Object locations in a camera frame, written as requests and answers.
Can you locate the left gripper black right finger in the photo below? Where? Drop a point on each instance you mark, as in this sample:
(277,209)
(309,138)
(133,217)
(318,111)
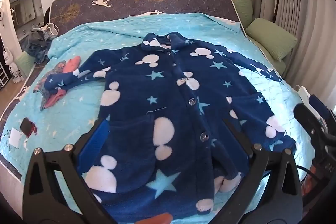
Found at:
(281,201)

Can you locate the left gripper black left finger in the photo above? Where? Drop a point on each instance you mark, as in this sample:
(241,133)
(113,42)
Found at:
(43,200)

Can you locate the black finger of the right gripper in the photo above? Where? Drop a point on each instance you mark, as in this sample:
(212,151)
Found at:
(306,118)
(322,110)

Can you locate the navy fleece star pajama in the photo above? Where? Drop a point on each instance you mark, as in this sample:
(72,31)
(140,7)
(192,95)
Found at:
(168,149)

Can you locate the blue clothes pile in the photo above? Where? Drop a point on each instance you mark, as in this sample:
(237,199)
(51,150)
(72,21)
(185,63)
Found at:
(37,45)

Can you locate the person's hand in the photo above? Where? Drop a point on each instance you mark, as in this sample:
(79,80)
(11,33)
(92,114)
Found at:
(164,218)

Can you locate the white power strip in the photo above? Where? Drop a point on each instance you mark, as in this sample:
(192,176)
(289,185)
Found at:
(304,95)

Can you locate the white card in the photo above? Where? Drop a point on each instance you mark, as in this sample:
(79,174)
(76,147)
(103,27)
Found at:
(16,138)

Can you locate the red smartphone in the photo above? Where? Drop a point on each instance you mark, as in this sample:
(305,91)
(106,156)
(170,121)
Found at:
(28,128)

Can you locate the light blue star quilt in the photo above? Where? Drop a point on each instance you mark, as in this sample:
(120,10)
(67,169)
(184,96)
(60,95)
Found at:
(75,114)

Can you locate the green pillow front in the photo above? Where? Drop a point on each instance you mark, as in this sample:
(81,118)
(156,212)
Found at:
(277,41)

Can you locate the green pillow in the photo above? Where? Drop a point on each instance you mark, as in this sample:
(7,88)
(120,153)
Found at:
(277,41)
(244,9)

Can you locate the folded floral cloth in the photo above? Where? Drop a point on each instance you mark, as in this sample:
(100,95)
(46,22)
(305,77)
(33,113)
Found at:
(42,88)

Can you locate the grey pleated curtain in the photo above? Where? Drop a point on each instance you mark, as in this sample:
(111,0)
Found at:
(312,61)

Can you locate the green pillow back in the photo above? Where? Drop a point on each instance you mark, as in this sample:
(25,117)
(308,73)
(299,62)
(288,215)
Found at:
(244,9)

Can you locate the white cat figurine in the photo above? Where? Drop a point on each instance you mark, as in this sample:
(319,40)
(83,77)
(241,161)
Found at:
(13,68)

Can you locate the folded pink cloth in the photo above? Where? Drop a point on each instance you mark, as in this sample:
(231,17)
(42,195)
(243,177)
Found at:
(70,66)

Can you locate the dark deer pattern mattress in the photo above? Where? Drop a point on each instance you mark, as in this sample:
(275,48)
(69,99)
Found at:
(68,14)

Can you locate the white bag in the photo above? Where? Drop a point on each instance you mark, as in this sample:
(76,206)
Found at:
(51,29)

